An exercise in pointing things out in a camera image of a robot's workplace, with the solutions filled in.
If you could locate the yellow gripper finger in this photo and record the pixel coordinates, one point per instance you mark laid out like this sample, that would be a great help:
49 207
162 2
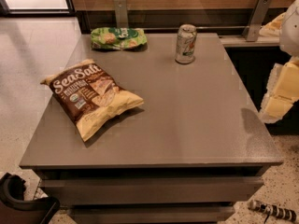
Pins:
283 81
273 109

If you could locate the green rice chip bag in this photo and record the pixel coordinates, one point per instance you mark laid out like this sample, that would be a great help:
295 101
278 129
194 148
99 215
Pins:
112 38

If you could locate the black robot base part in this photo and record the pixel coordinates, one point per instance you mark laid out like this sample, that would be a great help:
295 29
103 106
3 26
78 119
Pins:
15 210

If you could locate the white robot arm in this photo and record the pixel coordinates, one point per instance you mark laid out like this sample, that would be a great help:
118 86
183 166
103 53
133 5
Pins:
286 27

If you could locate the brown sea salt chip bag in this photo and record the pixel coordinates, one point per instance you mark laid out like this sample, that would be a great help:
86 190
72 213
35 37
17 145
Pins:
90 96

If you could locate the grey drawer cabinet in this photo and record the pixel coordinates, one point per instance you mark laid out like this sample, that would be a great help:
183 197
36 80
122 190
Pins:
192 150

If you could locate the right metal wall bracket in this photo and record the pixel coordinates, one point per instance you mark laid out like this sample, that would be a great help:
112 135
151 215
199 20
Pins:
251 32

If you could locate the metal wall bracket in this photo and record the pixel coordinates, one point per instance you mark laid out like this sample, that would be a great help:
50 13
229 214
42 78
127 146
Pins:
121 13
251 32

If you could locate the left metal wall bracket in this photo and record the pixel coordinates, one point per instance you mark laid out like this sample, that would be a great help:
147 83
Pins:
121 13

